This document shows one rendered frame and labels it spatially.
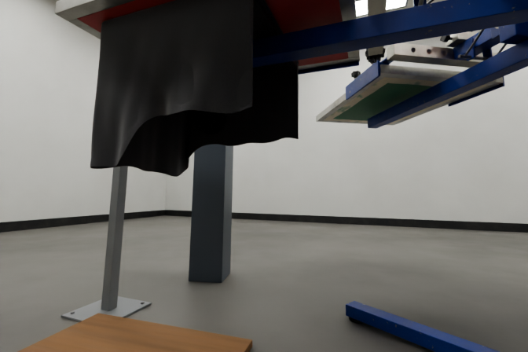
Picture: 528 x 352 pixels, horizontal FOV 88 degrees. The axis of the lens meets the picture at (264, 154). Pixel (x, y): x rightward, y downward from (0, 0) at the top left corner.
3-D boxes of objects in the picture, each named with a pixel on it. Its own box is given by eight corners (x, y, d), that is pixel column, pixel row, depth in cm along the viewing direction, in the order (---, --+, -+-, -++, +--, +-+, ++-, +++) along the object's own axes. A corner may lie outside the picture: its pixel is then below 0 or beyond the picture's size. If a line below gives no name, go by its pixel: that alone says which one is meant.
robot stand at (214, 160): (200, 271, 162) (208, 77, 179) (230, 273, 159) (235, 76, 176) (188, 281, 144) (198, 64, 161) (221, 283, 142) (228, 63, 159)
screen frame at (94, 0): (54, 13, 77) (56, 1, 77) (185, 88, 131) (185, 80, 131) (347, -87, 49) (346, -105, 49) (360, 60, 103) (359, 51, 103)
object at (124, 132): (89, 166, 73) (104, 20, 79) (102, 167, 77) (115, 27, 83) (246, 160, 57) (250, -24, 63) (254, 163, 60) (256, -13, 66)
